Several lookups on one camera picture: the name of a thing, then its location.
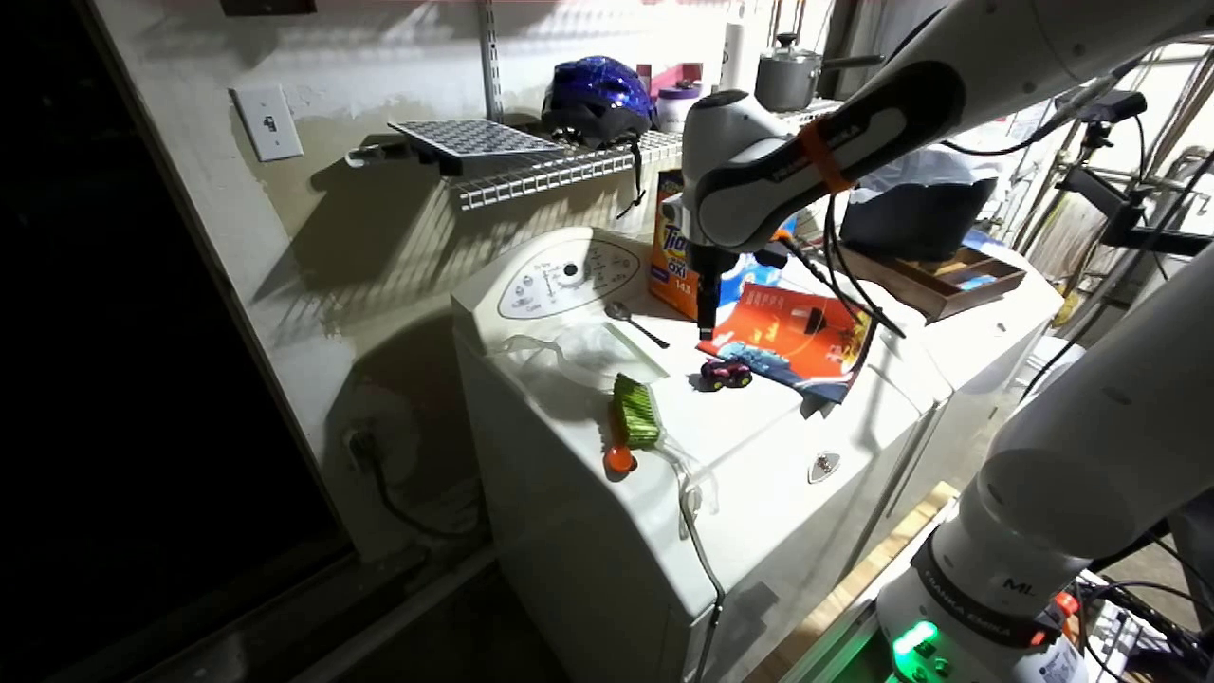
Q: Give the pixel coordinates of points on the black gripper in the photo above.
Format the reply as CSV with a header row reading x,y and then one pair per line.
x,y
712,262

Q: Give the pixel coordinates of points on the black toy car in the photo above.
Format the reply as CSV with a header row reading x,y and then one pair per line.
x,y
722,373

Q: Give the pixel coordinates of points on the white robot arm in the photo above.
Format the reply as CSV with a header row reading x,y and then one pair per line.
x,y
1112,430

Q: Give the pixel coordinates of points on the thin black rod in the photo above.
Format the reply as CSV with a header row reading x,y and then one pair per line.
x,y
640,325

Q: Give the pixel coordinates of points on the red pasta box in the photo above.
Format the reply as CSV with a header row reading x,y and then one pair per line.
x,y
790,331

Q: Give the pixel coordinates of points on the green snack bag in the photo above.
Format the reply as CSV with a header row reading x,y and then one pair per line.
x,y
634,411

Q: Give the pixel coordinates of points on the small orange object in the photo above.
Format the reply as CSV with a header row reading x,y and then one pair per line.
x,y
621,460

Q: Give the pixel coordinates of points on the flat cardboard tray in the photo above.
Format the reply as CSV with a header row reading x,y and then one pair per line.
x,y
941,282

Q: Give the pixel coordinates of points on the grey blue cloth bundle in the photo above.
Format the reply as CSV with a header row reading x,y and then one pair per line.
x,y
917,203

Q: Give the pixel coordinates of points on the pink object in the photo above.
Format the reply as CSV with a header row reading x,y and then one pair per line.
x,y
678,77

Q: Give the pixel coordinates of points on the blue helmet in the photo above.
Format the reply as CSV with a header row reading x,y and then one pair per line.
x,y
599,98

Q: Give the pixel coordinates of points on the grey metal pot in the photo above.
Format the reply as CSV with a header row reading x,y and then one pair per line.
x,y
788,77

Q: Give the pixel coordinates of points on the white dryer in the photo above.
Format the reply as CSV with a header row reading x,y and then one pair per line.
x,y
998,325

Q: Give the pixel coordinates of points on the dark grid panel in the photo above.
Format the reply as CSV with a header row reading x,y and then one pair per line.
x,y
476,143

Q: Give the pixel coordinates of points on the wooden plank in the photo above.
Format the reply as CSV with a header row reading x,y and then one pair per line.
x,y
858,572

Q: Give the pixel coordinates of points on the black camera stand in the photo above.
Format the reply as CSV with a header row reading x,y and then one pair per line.
x,y
1126,203

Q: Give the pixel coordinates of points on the white wall outlet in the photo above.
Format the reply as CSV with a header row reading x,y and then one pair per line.
x,y
267,123

